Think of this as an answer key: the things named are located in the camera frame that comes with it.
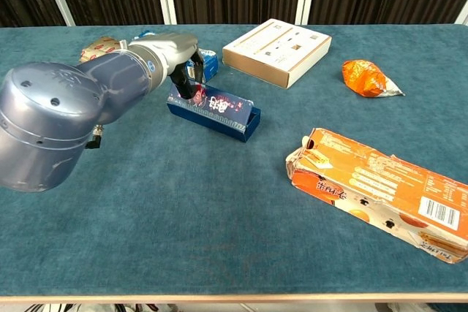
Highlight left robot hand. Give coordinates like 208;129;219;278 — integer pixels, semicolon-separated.
140;32;205;101

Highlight dark blue rectangular box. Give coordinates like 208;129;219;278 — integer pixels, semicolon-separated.
166;83;262;143

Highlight blue cookie package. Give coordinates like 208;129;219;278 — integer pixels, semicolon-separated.
132;29;219;83

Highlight flat white cardboard box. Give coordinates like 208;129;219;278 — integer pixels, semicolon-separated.
222;18;333;90

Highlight long orange carton box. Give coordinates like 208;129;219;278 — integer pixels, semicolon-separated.
285;128;468;265

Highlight gold snack packet red logos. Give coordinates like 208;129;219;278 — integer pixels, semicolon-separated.
79;37;124;64

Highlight teal velvet tablecloth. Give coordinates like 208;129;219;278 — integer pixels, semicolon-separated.
0;23;468;297

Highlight crumpled orange snack bag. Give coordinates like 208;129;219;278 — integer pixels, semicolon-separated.
341;59;405;99

